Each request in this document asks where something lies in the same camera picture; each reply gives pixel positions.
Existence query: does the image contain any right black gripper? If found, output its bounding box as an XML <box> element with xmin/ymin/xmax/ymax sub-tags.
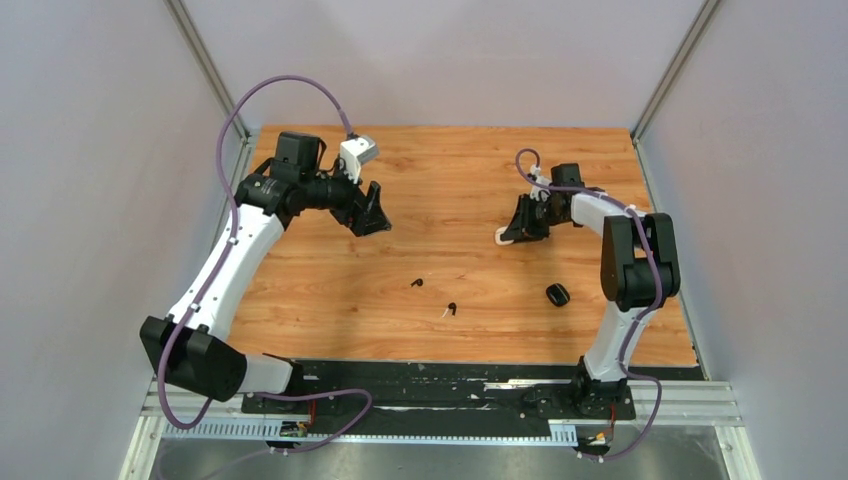
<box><xmin>504</xmin><ymin>194</ymin><xmax>568</xmax><ymax>244</ymax></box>

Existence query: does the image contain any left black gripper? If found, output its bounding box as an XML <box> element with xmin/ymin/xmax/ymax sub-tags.
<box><xmin>301</xmin><ymin>155</ymin><xmax>392</xmax><ymax>237</ymax></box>

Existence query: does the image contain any white earbud charging case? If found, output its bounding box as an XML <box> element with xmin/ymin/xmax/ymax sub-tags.
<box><xmin>494</xmin><ymin>226</ymin><xmax>515</xmax><ymax>246</ymax></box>

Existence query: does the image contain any black earbud charging case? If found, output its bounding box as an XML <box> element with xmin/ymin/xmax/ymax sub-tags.
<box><xmin>545</xmin><ymin>283</ymin><xmax>571</xmax><ymax>307</ymax></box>

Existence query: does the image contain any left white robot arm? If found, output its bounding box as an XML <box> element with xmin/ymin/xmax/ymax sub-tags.
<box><xmin>140</xmin><ymin>131</ymin><xmax>391</xmax><ymax>413</ymax></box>

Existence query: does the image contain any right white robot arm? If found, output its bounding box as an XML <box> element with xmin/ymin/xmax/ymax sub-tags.
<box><xmin>495</xmin><ymin>163</ymin><xmax>681</xmax><ymax>418</ymax></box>

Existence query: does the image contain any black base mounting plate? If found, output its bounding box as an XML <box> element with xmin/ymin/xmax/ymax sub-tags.
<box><xmin>241</xmin><ymin>360</ymin><xmax>636</xmax><ymax>436</ymax></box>

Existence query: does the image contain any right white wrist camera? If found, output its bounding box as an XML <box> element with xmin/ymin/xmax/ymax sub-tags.
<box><xmin>527</xmin><ymin>166</ymin><xmax>551</xmax><ymax>202</ymax></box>

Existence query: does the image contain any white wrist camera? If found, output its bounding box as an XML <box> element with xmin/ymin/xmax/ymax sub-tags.
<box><xmin>527</xmin><ymin>166</ymin><xmax>551</xmax><ymax>202</ymax></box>
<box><xmin>339</xmin><ymin>135</ymin><xmax>379</xmax><ymax>185</ymax></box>

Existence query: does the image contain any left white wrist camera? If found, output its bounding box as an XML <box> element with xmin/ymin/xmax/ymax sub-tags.
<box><xmin>339</xmin><ymin>135</ymin><xmax>379</xmax><ymax>185</ymax></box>

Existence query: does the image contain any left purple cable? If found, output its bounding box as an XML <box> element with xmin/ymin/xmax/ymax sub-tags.
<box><xmin>156</xmin><ymin>74</ymin><xmax>374</xmax><ymax>458</ymax></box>

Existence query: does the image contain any right aluminium frame post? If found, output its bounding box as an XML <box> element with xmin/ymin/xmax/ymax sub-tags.
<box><xmin>630</xmin><ymin>0</ymin><xmax>723</xmax><ymax>145</ymax></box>

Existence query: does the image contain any aluminium frame post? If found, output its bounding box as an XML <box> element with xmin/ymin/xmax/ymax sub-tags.
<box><xmin>630</xmin><ymin>0</ymin><xmax>723</xmax><ymax>145</ymax></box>
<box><xmin>163</xmin><ymin>0</ymin><xmax>235</xmax><ymax>115</ymax></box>

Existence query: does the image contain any slotted cable duct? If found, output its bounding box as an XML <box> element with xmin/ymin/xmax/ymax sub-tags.
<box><xmin>161</xmin><ymin>418</ymin><xmax>578</xmax><ymax>447</ymax></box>

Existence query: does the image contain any left aluminium frame post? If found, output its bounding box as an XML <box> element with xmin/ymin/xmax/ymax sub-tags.
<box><xmin>163</xmin><ymin>0</ymin><xmax>235</xmax><ymax>115</ymax></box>

